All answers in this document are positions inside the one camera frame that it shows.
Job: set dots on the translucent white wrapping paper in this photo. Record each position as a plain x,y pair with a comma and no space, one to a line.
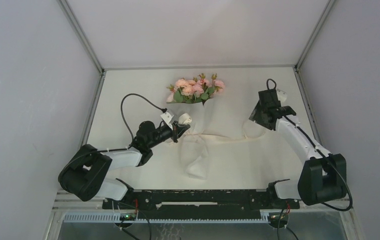
193,151

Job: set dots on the right controller board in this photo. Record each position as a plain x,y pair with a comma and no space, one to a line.
277,218

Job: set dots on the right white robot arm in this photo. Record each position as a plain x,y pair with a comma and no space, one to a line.
323,176

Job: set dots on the left controller board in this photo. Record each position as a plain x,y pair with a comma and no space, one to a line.
127,217

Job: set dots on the pink fake flower stem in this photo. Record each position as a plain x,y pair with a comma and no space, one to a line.
203,89
217,86
182,91

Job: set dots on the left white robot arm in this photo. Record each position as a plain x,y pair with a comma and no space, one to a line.
85,175

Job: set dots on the cream printed ribbon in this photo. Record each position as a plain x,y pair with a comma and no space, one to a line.
249,129

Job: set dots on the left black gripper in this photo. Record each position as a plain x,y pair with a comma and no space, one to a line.
178,129

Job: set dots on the controller board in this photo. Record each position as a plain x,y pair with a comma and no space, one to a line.
127,217
277,218

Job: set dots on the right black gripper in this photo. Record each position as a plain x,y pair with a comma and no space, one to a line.
255,116

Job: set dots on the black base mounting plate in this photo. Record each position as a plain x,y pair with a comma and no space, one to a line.
220,204

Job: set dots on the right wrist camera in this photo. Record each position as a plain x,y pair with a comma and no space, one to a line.
272,96

